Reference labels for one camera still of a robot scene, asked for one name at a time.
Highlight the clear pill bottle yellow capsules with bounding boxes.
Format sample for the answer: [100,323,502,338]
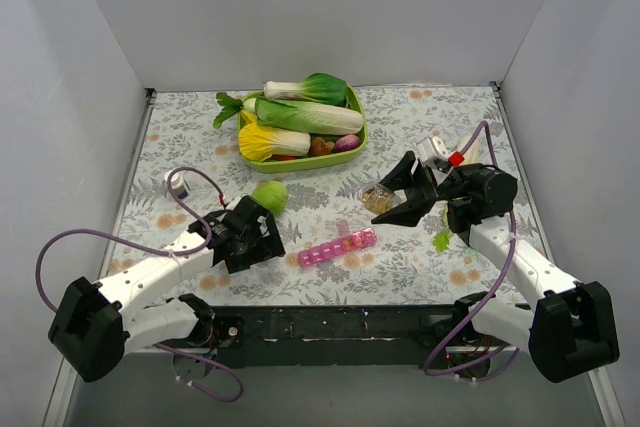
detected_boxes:
[358,184,402,215]

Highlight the pink weekly pill organizer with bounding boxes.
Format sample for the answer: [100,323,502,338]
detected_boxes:
[297,220,378,268]

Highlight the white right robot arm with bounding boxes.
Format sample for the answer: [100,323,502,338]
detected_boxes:
[373,151,620,383]

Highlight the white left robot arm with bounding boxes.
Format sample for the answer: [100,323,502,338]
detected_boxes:
[48,195,285,382]

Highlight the celery stalk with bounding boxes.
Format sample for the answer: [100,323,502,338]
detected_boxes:
[432,134,481,254]

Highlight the round green cabbage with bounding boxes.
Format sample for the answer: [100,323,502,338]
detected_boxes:
[251,180,289,217]

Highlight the purple red onion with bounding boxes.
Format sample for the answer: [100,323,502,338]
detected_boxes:
[333,134,362,153]

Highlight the brown shiitake mushroom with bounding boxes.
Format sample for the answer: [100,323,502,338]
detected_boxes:
[309,137,334,157]

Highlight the small white blue pill bottle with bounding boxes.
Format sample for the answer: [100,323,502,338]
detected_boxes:
[163,171,190,199]

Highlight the floral patterned tablecloth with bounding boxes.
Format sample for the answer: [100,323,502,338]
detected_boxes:
[120,85,518,306]

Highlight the yellow napa cabbage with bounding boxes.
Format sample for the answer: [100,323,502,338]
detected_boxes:
[238,111,311,162]

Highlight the lime green plastic basket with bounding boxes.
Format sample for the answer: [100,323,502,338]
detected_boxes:
[238,87,368,173]

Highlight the green napa cabbage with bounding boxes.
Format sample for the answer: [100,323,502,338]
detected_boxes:
[255,98,364,135]

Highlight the green bok choy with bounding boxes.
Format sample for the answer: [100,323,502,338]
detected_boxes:
[263,73,349,106]

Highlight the white radish with leaves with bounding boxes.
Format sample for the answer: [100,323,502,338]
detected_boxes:
[213,92,256,129]

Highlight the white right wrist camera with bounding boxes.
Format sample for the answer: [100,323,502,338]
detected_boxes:
[417,136,465,172]

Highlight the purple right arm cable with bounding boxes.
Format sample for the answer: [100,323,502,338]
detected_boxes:
[423,120,521,379]

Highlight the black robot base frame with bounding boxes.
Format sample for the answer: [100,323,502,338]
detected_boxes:
[199,305,463,369]

